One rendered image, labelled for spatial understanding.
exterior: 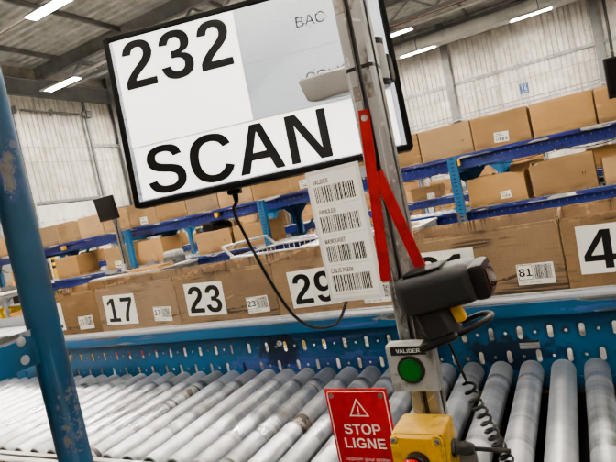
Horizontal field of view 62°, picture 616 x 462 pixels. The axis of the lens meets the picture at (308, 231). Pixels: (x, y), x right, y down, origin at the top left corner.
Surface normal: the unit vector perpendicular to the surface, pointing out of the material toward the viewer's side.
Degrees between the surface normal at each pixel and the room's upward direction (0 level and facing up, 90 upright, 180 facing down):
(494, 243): 90
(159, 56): 86
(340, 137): 86
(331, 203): 90
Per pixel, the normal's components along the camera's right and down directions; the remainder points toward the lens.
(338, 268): -0.45, 0.14
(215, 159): -0.14, 0.01
